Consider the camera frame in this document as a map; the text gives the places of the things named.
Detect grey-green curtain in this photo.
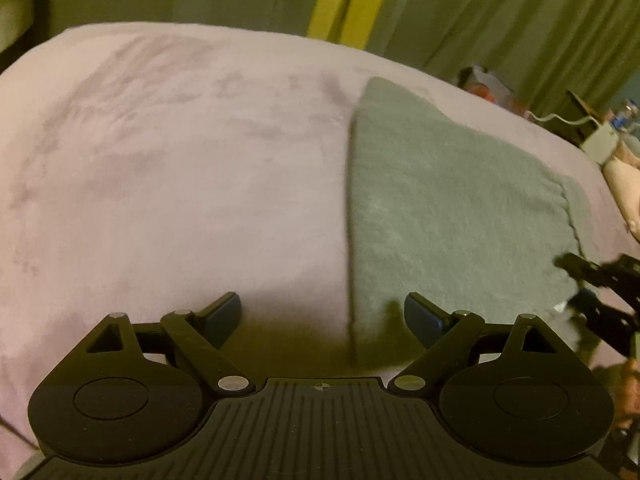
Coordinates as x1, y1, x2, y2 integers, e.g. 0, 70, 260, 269
37, 0, 639, 112

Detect plastic water bottle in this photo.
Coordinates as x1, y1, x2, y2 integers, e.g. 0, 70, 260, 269
611, 100, 639, 133

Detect pink bed blanket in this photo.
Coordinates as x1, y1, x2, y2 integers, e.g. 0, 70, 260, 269
1, 23, 639, 478

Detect yellow curtain strip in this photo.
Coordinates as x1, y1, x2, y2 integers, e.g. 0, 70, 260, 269
306, 0, 385, 50

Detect dark bedside table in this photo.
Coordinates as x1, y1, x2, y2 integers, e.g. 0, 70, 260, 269
555, 90, 602, 146

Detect white charging cable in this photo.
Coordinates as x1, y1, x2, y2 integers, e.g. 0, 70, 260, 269
524, 109, 601, 129

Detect grey sweatpants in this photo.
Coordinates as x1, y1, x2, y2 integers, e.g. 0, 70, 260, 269
348, 78, 598, 370

